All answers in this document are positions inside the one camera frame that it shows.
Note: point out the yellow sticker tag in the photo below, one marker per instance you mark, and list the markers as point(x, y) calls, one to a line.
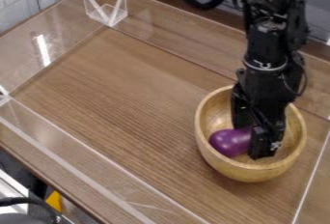
point(53, 201)

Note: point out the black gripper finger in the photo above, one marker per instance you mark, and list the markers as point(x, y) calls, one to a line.
point(264, 142)
point(240, 112)

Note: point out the purple toy eggplant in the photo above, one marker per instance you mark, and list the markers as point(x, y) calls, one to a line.
point(230, 142)

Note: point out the clear acrylic corner bracket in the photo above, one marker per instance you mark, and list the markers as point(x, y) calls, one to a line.
point(107, 14)

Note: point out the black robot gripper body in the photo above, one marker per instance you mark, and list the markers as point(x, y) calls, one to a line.
point(270, 90)

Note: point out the clear acrylic tray wall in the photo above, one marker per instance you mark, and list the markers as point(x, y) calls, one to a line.
point(103, 188)

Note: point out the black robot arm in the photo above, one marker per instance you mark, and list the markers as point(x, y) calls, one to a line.
point(276, 32)

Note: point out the light wooden bowl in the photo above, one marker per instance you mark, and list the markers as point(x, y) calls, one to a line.
point(212, 117)

